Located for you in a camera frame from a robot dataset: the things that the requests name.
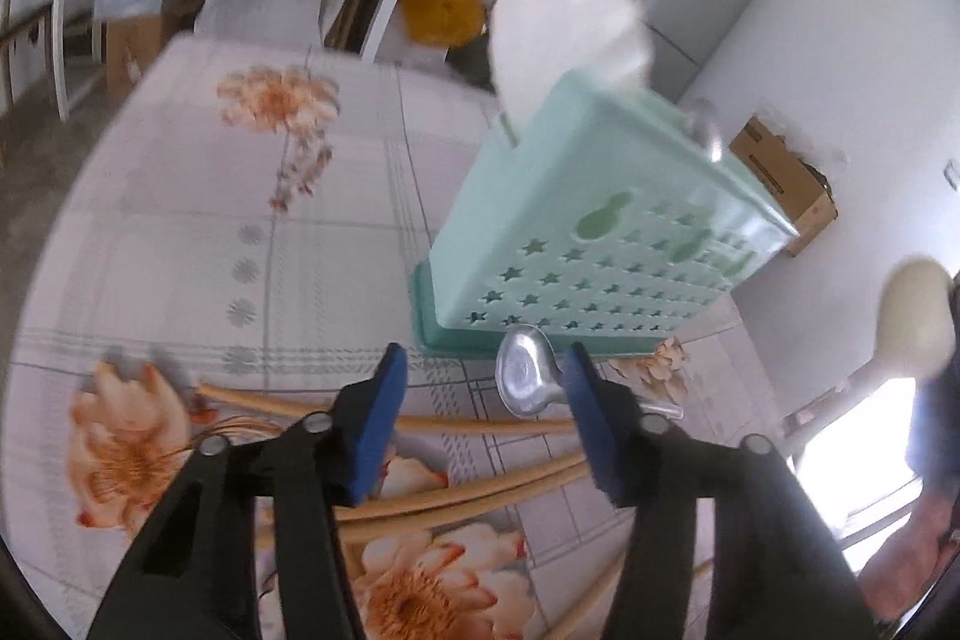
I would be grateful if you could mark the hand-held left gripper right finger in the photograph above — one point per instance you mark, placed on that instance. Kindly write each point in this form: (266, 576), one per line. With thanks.
(592, 430)

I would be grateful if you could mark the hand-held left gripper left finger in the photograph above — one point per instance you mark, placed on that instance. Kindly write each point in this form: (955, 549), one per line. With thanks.
(375, 430)

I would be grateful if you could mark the metal spoon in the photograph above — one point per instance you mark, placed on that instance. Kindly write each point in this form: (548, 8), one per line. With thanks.
(521, 374)

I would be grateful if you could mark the mint green utensil holder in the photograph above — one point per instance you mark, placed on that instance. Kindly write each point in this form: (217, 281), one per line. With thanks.
(600, 197)

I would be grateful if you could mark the person's right hand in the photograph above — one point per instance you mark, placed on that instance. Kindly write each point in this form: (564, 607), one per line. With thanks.
(911, 557)

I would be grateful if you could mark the floral tablecloth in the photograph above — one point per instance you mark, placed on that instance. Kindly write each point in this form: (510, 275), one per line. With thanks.
(187, 197)

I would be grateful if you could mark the white plate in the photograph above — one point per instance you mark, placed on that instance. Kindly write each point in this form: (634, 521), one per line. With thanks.
(555, 25)

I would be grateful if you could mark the yellow bag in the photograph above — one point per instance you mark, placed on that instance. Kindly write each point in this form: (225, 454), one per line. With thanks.
(442, 14)

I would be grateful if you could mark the white bag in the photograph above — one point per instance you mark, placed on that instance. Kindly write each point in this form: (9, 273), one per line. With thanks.
(262, 3)

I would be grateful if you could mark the cardboard box with plastic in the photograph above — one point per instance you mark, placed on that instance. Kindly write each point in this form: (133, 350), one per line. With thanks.
(127, 48)

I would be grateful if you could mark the white wall socket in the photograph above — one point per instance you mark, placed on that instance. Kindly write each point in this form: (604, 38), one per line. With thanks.
(952, 175)

